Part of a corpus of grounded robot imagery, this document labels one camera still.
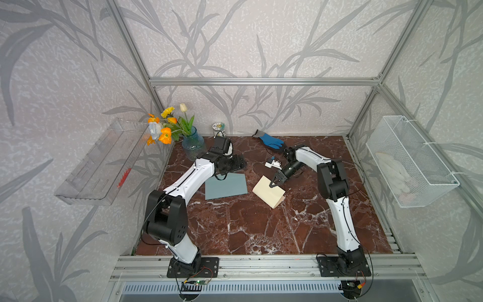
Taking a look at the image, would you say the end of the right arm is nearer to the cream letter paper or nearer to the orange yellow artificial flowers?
the cream letter paper

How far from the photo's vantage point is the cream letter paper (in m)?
0.91

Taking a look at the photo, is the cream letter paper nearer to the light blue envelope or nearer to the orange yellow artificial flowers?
the light blue envelope

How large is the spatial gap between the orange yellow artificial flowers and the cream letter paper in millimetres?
455

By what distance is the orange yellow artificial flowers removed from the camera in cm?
74
